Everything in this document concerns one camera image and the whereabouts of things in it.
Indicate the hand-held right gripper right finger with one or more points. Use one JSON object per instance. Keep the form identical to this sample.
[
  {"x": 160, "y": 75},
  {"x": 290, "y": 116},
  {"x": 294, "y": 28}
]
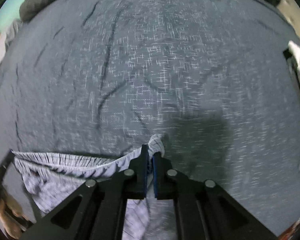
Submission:
[{"x": 156, "y": 175}]

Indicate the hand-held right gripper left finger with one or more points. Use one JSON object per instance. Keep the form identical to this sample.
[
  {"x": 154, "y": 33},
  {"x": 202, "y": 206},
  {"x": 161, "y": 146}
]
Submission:
[{"x": 146, "y": 170}]

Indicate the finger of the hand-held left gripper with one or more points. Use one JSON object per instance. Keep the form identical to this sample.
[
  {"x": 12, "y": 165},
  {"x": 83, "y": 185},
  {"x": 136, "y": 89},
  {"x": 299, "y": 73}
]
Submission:
[{"x": 5, "y": 165}]

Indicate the blue plaid boxer shorts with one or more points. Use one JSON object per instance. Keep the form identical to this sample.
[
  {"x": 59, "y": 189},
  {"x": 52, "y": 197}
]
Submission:
[{"x": 65, "y": 170}]

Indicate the beige floral cloth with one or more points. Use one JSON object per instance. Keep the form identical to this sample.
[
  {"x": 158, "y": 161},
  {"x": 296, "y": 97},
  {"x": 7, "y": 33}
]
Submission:
[{"x": 10, "y": 215}]

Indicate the light grey blanket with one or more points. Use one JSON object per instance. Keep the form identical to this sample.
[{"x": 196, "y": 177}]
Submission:
[{"x": 5, "y": 45}]

